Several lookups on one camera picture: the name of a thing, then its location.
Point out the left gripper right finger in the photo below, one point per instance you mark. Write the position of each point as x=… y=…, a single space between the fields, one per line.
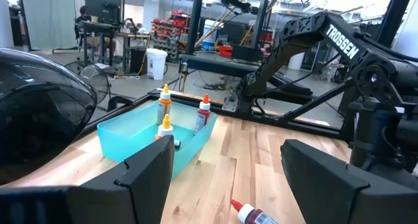
x=326 y=191

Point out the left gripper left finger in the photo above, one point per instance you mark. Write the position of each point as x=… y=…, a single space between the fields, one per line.
x=137 y=185

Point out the large yellow food coloring bottle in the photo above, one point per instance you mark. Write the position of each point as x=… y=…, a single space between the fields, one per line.
x=165 y=131

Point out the large orange bottle yellow cap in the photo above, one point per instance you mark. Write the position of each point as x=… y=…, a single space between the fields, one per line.
x=165 y=103

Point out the large red bottle orange cap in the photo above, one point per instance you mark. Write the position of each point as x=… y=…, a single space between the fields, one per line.
x=203 y=114

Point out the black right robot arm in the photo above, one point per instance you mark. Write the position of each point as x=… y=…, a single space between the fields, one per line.
x=294 y=41

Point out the teal translucent plastic bin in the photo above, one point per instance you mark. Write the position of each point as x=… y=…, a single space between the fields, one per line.
x=130 y=136

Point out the white bucket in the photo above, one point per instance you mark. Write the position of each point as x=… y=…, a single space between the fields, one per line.
x=295 y=60

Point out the black floor fan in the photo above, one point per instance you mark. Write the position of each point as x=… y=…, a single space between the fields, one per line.
x=94 y=80

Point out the black desk lamp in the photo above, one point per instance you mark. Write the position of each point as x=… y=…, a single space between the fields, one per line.
x=42 y=119

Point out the white trash bin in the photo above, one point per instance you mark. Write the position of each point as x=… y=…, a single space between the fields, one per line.
x=156 y=64

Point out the black metal pole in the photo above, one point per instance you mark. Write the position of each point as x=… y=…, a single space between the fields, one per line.
x=395 y=15
x=261 y=18
x=195 y=21

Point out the black cabinet box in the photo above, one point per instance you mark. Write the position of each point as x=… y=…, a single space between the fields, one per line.
x=137 y=60

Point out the grey side table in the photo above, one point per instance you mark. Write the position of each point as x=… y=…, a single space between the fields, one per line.
x=212 y=62

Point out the red parts bin shelf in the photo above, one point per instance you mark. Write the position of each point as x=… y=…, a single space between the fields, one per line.
x=170 y=28

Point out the red toolbox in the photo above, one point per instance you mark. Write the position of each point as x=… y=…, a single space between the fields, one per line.
x=225 y=51

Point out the black office desk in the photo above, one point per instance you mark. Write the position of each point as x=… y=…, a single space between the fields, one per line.
x=98 y=25

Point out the blue white barrel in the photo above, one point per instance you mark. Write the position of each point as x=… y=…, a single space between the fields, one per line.
x=209 y=34

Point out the person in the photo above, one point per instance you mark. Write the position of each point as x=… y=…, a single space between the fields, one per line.
x=83 y=13

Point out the black desk monitor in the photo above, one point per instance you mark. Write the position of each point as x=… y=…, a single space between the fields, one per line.
x=102 y=5

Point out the grey-green curtain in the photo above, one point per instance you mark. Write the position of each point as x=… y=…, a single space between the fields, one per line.
x=49 y=18

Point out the black aluminium table frame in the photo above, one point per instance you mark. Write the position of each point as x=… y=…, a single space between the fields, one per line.
x=294 y=122

